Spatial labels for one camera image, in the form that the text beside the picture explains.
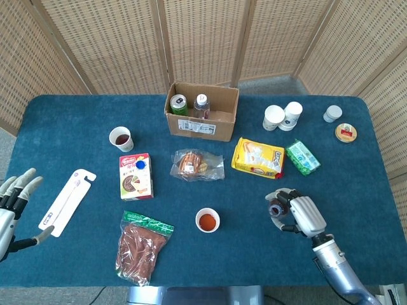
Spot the white paper cup right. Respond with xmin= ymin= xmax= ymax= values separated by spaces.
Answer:
xmin=279 ymin=101 xmax=303 ymax=132

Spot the wicker folding screen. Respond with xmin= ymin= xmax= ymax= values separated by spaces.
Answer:
xmin=0 ymin=0 xmax=407 ymax=223

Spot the empty single paper cup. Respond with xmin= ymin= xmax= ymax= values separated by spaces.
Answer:
xmin=262 ymin=105 xmax=286 ymax=132

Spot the white object beside table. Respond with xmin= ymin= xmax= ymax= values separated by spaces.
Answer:
xmin=380 ymin=283 xmax=407 ymax=305

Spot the paper cup with dark drink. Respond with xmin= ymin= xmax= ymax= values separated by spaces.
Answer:
xmin=109 ymin=126 xmax=135 ymax=153

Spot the white toothbrush package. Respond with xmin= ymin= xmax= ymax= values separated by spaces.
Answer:
xmin=38 ymin=168 xmax=97 ymax=238

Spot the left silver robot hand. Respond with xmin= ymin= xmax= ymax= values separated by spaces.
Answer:
xmin=0 ymin=167 xmax=55 ymax=263

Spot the green drink can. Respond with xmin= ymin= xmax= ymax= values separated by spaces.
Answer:
xmin=170 ymin=94 xmax=189 ymax=116

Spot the small clear water bottle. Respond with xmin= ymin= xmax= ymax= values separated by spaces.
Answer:
xmin=268 ymin=197 xmax=289 ymax=219

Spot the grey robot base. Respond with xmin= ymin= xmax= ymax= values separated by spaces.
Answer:
xmin=126 ymin=285 xmax=265 ymax=305

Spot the round gold red tin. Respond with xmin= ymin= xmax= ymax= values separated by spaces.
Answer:
xmin=334 ymin=123 xmax=357 ymax=144

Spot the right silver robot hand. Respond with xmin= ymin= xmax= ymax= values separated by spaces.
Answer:
xmin=265 ymin=187 xmax=328 ymax=238

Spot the small white jar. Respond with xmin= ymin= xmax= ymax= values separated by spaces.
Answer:
xmin=322 ymin=105 xmax=343 ymax=123

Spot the green tissue pack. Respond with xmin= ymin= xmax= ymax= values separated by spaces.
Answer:
xmin=285 ymin=139 xmax=321 ymax=177

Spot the clear bottle with white cap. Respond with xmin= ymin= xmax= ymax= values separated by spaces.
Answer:
xmin=193 ymin=93 xmax=211 ymax=120

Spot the blue table cloth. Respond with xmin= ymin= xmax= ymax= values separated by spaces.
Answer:
xmin=0 ymin=94 xmax=402 ymax=288

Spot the red white snack box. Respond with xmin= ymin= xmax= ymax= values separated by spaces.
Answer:
xmin=119 ymin=152 xmax=155 ymax=201

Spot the paper cup red tea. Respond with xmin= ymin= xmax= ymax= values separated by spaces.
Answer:
xmin=195 ymin=207 xmax=221 ymax=234

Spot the brown cardboard box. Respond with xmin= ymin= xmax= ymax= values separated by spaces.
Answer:
xmin=164 ymin=82 xmax=240 ymax=142

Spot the bagged bread loaf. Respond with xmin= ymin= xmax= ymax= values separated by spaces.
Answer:
xmin=169 ymin=149 xmax=226 ymax=182

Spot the yellow Lipo biscuit bag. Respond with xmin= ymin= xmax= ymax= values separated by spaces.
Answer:
xmin=231 ymin=137 xmax=286 ymax=180

